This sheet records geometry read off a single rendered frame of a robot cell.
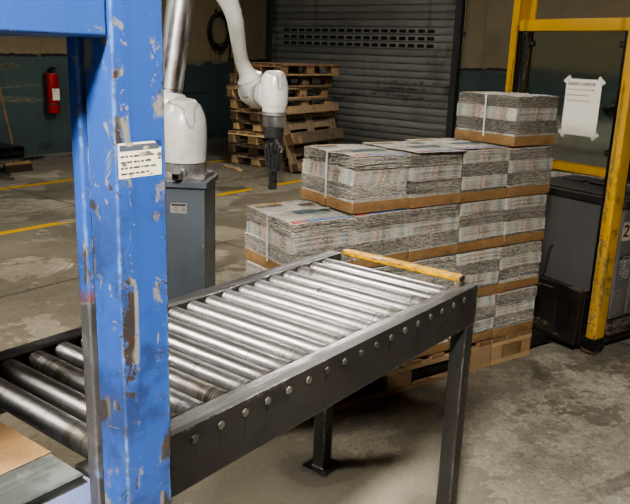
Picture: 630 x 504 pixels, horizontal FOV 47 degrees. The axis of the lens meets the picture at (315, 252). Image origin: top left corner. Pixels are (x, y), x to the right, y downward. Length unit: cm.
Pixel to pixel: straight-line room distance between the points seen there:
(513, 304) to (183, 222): 178
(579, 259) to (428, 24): 674
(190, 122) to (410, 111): 813
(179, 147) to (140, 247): 170
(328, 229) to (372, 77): 817
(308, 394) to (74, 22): 100
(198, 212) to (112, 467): 167
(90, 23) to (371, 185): 220
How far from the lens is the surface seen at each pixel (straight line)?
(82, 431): 136
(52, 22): 80
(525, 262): 367
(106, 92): 85
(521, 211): 357
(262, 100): 280
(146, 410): 97
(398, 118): 1066
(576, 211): 410
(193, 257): 263
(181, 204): 259
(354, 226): 291
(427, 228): 316
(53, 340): 175
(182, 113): 257
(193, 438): 135
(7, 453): 132
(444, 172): 316
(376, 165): 292
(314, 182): 308
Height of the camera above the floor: 144
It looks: 15 degrees down
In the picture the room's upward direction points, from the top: 2 degrees clockwise
